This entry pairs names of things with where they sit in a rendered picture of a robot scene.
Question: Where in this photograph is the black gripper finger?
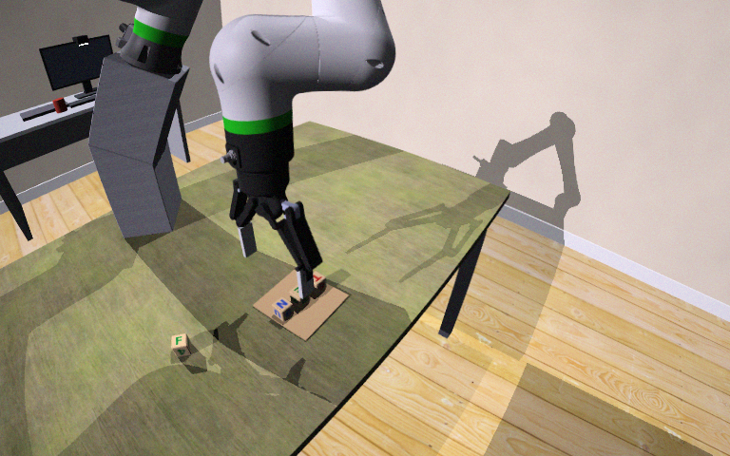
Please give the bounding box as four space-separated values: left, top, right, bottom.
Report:
229 179 257 257
259 199 323 299

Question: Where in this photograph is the tan square mat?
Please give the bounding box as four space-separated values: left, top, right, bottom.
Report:
253 270 349 341

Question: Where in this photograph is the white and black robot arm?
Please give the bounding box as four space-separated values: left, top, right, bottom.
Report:
115 0 395 173

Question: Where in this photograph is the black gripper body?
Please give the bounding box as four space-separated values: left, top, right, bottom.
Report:
236 162 290 220

